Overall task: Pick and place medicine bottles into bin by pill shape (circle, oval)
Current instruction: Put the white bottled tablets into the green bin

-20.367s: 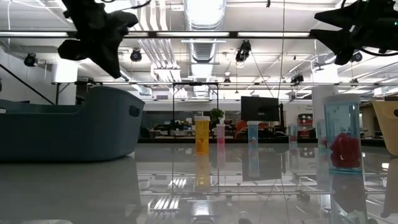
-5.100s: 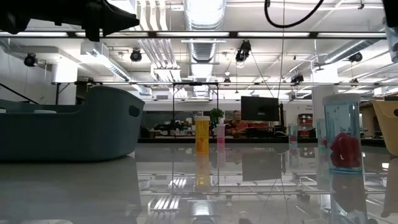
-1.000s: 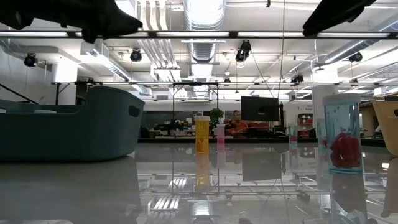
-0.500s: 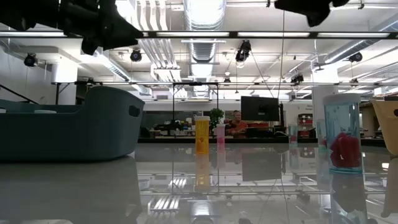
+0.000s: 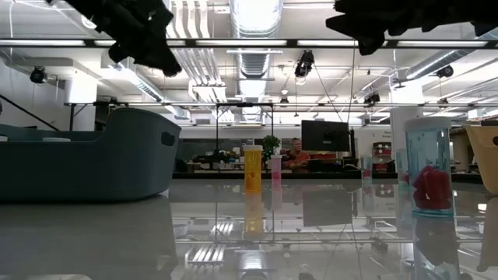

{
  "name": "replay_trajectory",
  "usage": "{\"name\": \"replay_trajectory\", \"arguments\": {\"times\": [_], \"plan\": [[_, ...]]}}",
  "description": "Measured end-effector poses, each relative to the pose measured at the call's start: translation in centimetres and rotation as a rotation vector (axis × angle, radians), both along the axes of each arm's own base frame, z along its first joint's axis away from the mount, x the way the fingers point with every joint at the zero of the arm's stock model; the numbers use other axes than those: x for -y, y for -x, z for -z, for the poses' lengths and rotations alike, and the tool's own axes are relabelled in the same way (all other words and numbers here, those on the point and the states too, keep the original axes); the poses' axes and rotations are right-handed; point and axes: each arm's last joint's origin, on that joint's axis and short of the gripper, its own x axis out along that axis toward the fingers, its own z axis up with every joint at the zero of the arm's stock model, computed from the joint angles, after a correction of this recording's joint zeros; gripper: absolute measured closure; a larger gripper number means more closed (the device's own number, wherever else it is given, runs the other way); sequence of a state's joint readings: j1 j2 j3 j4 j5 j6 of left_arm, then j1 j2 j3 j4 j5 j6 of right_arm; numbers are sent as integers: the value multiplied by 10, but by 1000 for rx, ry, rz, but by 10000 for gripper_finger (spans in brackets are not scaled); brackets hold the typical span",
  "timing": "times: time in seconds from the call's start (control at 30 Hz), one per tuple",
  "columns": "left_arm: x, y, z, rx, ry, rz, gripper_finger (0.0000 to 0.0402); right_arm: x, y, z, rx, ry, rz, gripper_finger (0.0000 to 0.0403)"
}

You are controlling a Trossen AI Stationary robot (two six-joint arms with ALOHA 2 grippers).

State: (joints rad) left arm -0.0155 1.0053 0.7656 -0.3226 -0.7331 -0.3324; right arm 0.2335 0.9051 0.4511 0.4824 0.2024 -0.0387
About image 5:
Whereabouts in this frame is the shelving unit with red items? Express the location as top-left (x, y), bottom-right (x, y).
top-left (372, 142), bottom-right (393, 172)

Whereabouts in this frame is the silver ribbed ventilation duct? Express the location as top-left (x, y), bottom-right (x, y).
top-left (229, 0), bottom-right (284, 79)

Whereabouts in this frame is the teal plastic bin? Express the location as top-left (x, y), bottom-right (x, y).
top-left (0, 107), bottom-right (182, 203)

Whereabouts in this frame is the small clear medicine bottle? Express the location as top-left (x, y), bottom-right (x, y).
top-left (359, 155), bottom-right (374, 184)

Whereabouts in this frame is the pink medicine bottle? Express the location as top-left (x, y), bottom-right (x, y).
top-left (270, 154), bottom-right (282, 182)

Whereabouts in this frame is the black metal frame stand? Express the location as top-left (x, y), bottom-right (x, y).
top-left (215, 102), bottom-right (275, 172)

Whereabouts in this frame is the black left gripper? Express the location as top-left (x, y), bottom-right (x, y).
top-left (46, 0), bottom-right (183, 78)

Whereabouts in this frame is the black table frame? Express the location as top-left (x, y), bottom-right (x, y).
top-left (170, 170), bottom-right (483, 184)

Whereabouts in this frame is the orange medicine bottle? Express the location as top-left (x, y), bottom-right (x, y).
top-left (243, 145), bottom-right (264, 194)

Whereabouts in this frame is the black monitor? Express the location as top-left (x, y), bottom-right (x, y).
top-left (301, 120), bottom-right (351, 153)

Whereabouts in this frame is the green potted plant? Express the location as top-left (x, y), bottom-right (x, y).
top-left (261, 135), bottom-right (282, 163)

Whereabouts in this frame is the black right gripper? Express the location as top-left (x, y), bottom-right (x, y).
top-left (325, 0), bottom-right (498, 56)

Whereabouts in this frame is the black overhead crossbar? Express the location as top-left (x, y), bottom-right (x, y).
top-left (0, 37), bottom-right (498, 49)

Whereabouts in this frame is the person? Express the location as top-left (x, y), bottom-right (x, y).
top-left (282, 137), bottom-right (312, 173)

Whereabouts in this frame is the yellow plastic bin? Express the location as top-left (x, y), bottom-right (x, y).
top-left (465, 124), bottom-right (498, 195)

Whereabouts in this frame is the blue bottle with red pills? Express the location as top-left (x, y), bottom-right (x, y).
top-left (404, 117), bottom-right (454, 218)

